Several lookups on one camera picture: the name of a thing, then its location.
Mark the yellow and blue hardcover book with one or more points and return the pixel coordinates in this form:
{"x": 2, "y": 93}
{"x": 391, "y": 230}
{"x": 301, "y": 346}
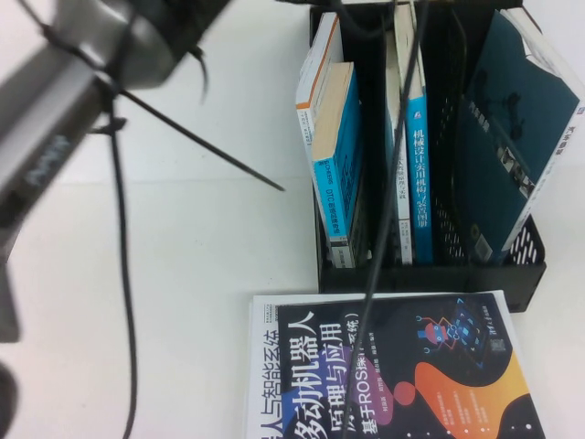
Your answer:
{"x": 418, "y": 183}

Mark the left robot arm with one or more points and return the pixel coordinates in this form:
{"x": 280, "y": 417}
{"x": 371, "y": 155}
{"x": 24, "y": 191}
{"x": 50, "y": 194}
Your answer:
{"x": 68, "y": 114}

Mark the cyan book with beige pages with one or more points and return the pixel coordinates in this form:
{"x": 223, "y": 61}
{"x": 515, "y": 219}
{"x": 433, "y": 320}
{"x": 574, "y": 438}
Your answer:
{"x": 347, "y": 137}

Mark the black ROS robot book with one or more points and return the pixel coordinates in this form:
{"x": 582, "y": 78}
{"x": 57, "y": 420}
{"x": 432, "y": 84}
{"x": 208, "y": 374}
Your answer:
{"x": 262, "y": 366}

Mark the black mesh book stand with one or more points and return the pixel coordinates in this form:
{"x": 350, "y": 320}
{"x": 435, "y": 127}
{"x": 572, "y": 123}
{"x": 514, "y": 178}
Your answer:
{"x": 445, "y": 219}

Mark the thin white book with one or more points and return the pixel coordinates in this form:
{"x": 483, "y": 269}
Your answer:
{"x": 389, "y": 91}

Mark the white book with orange stripe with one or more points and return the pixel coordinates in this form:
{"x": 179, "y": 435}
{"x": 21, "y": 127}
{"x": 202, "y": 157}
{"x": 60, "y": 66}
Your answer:
{"x": 326, "y": 41}

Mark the dark teal book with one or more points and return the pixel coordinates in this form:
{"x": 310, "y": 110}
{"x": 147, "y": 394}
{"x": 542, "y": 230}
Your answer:
{"x": 498, "y": 151}

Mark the long-tailed black zip tie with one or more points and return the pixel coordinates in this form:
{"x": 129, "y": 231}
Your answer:
{"x": 205, "y": 144}

